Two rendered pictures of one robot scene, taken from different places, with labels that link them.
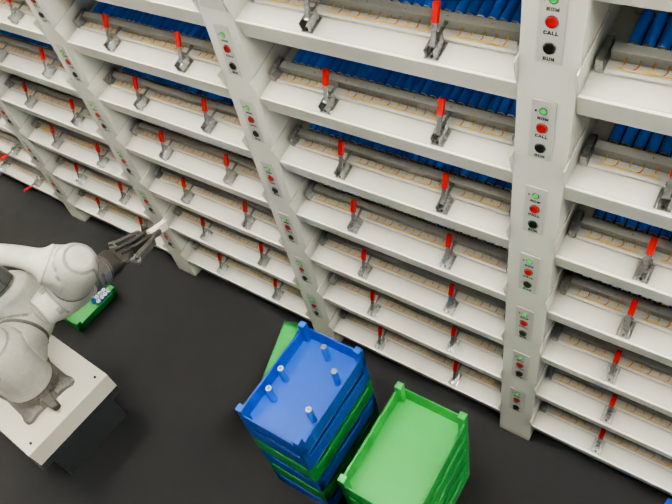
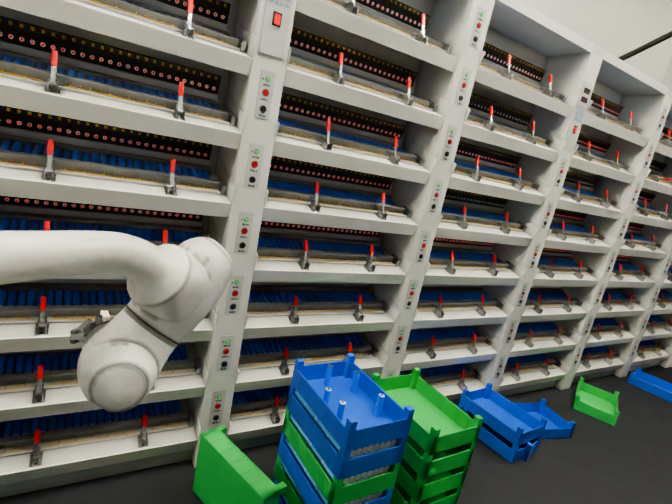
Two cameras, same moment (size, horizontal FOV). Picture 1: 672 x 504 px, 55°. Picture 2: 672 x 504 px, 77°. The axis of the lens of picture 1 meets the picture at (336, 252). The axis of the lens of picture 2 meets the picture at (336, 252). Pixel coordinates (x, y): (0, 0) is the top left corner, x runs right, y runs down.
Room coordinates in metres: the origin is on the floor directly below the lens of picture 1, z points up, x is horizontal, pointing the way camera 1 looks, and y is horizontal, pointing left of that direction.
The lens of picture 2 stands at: (0.76, 1.22, 1.07)
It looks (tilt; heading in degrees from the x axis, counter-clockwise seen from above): 13 degrees down; 282
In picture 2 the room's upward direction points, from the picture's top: 12 degrees clockwise
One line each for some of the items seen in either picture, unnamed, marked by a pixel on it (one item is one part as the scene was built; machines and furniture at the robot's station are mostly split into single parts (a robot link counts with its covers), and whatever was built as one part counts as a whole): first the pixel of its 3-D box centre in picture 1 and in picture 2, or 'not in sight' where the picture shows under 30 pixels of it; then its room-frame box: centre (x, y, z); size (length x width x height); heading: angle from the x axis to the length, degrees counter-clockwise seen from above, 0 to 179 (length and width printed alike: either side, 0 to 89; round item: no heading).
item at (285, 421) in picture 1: (302, 385); (349, 395); (0.87, 0.17, 0.44); 0.30 x 0.20 x 0.08; 136
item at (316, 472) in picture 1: (314, 413); (337, 445); (0.87, 0.17, 0.28); 0.30 x 0.20 x 0.08; 136
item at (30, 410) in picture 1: (36, 387); not in sight; (1.18, 1.01, 0.30); 0.22 x 0.18 x 0.06; 40
